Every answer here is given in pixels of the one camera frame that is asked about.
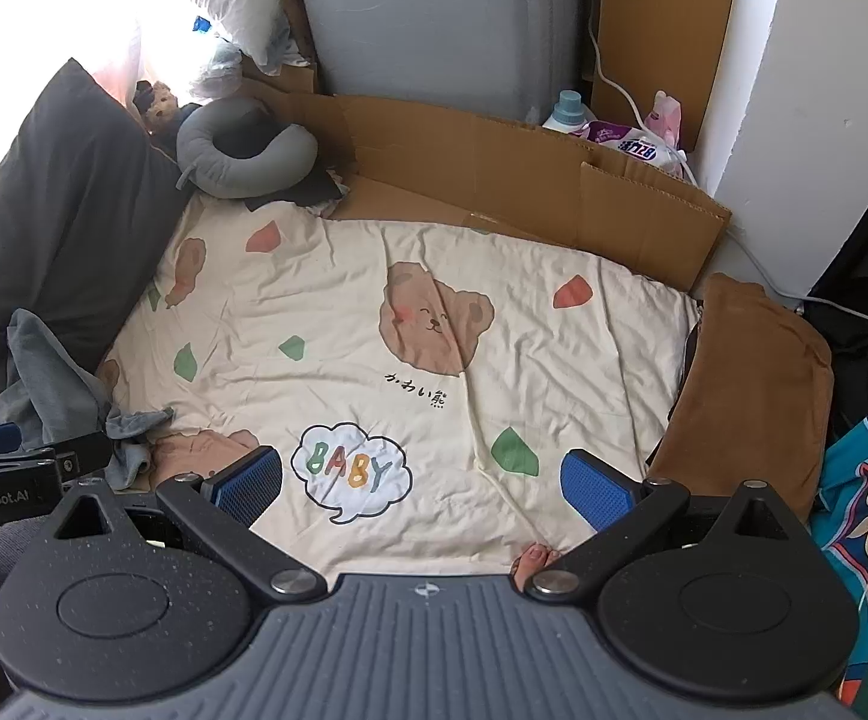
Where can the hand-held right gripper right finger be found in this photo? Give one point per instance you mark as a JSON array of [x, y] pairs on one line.
[[595, 491]]

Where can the cream bear print blanket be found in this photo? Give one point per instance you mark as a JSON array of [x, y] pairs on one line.
[[404, 277]]

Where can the grey plastic-wrapped mattress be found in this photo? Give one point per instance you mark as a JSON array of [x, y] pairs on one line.
[[434, 15]]

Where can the teal patterned cloth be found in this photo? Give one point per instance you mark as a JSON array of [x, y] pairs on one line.
[[861, 495]]

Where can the tall cardboard box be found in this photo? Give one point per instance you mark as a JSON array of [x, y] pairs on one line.
[[674, 30]]

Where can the grey neck pillow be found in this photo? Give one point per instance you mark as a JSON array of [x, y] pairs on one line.
[[284, 154]]

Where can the light blue jeans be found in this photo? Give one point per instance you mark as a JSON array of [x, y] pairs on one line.
[[51, 382]]

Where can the white bottle with blue cap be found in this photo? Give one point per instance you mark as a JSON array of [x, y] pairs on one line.
[[565, 114]]

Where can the clear plastic bag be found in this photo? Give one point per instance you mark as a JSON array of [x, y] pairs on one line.
[[216, 64]]

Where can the brown pants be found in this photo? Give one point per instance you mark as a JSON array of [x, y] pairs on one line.
[[756, 390]]

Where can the black cloth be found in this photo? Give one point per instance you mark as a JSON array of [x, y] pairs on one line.
[[314, 191]]

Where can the dark grey duvet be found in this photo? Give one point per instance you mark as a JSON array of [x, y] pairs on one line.
[[66, 202]]

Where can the folded cardboard sheet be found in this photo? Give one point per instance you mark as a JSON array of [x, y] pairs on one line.
[[479, 172]]

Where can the black clothing pile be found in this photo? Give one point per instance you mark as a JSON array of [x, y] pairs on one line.
[[853, 337]]

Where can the brown teddy bear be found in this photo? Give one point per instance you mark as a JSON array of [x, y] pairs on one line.
[[158, 101]]

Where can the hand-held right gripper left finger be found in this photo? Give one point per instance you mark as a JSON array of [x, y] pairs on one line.
[[250, 484]]

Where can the purple and white packet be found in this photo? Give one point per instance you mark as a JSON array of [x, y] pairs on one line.
[[629, 144]]

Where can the pink bottle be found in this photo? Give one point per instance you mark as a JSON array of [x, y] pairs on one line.
[[665, 116]]

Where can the person's foot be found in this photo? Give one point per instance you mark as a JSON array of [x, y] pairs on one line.
[[535, 562]]

